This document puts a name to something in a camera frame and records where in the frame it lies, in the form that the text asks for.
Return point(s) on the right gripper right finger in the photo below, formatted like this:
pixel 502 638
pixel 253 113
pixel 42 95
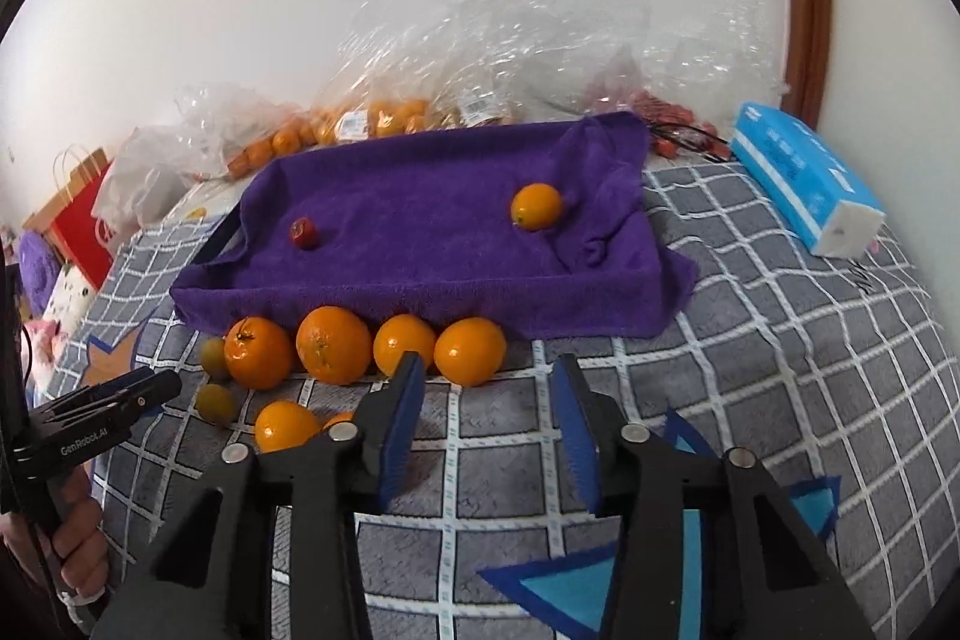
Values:
pixel 624 470

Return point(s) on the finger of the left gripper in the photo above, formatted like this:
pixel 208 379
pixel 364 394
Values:
pixel 94 418

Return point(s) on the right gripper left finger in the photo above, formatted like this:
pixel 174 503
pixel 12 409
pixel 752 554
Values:
pixel 356 467

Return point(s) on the small orange back row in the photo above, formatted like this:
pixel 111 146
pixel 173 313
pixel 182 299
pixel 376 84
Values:
pixel 404 333

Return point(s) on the small orange row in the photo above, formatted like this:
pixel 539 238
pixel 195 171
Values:
pixel 285 424
pixel 404 333

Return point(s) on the green-brown small fruit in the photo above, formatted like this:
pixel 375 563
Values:
pixel 216 404
pixel 213 360

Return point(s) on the small red fruit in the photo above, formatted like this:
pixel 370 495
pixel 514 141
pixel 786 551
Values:
pixel 304 234

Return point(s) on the oval orange fruit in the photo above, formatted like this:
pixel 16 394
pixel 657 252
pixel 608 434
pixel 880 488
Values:
pixel 536 207

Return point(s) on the left hand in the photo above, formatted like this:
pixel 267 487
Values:
pixel 79 543

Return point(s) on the large orange front row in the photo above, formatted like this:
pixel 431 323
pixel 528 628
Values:
pixel 345 416

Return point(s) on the large orange row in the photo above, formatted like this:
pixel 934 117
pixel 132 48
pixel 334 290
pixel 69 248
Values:
pixel 334 345
pixel 345 416

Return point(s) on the small orange front row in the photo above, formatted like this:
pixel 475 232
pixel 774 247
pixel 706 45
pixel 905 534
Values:
pixel 285 424

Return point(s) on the large orange back row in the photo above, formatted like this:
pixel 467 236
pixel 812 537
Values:
pixel 334 345

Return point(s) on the orange with stem left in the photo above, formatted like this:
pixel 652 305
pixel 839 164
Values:
pixel 259 354

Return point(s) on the purple plush toy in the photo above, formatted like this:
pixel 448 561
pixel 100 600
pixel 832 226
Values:
pixel 39 270

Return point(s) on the orange back row right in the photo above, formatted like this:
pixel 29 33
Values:
pixel 470 351

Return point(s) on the red paper shopping bag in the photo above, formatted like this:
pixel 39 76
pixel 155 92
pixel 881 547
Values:
pixel 67 223

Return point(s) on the grey checked bed cover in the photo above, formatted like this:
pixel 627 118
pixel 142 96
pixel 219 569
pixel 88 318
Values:
pixel 821 368

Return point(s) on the black tray under towel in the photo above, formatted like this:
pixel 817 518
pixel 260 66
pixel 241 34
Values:
pixel 225 242

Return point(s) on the purple towel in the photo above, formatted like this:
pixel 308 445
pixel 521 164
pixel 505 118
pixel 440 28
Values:
pixel 420 225

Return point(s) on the white plastic bag left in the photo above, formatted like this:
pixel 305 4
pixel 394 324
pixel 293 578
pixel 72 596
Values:
pixel 150 175

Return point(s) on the blue white tissue pack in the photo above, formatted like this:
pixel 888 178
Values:
pixel 825 202

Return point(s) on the red dates pile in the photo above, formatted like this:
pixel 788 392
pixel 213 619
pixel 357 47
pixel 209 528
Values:
pixel 675 131

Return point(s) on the clear plastic bag of oranges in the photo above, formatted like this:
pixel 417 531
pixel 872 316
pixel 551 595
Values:
pixel 360 100

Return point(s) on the clear crumpled plastic bag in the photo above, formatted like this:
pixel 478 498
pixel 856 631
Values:
pixel 571 52

